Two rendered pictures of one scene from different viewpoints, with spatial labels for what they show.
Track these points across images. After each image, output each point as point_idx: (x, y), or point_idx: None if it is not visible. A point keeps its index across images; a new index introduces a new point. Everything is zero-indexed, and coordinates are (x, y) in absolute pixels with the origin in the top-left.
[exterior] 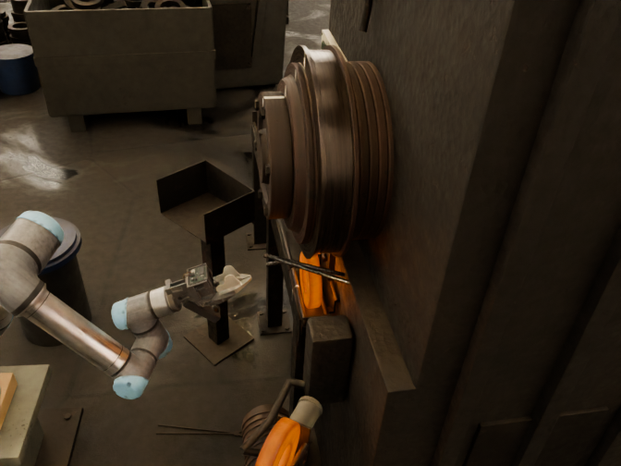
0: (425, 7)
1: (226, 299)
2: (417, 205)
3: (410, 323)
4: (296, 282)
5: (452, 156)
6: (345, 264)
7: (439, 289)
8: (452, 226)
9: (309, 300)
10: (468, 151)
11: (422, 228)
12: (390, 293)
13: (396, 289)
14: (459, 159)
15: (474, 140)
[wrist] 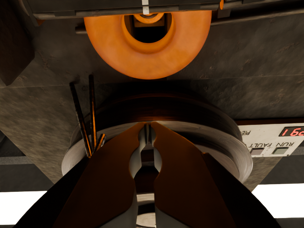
0: None
1: (45, 200)
2: (64, 151)
3: (4, 107)
4: (158, 13)
5: (57, 172)
6: (100, 83)
7: (12, 141)
8: (33, 161)
9: (87, 22)
10: (49, 176)
11: (49, 149)
12: (42, 95)
13: (38, 106)
14: (52, 173)
15: (50, 178)
